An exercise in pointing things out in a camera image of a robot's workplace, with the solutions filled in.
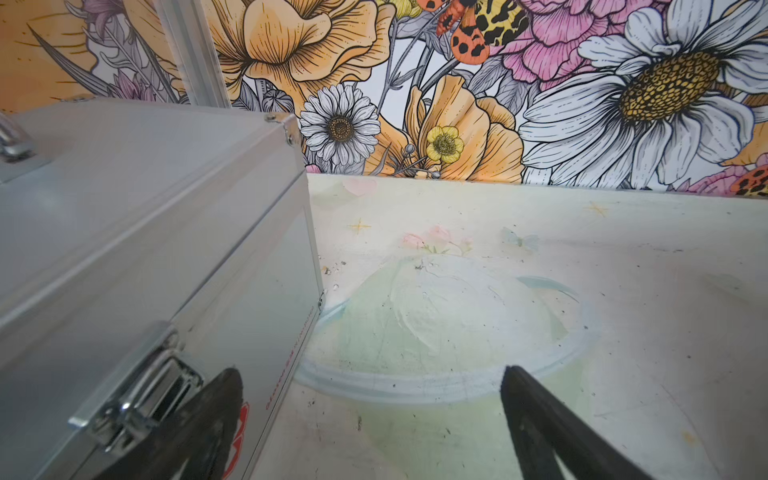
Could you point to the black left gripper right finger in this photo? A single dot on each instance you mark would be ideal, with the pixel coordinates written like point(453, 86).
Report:
point(548, 436)

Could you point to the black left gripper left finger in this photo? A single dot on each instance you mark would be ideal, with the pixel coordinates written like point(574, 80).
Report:
point(194, 442)

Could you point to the silver aluminium case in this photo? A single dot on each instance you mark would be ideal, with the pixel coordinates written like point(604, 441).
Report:
point(145, 248)

